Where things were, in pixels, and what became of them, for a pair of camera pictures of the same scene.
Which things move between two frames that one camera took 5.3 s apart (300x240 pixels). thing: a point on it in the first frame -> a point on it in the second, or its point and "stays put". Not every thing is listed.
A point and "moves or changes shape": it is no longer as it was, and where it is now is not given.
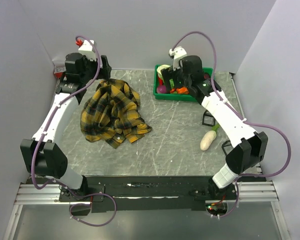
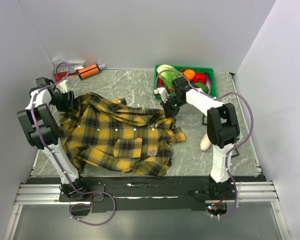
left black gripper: (104, 73) -> (69, 105)
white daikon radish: (208, 138) stays put
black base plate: (108, 193) stays put
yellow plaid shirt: (111, 114) moves or changes shape
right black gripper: (168, 74) -> (169, 113)
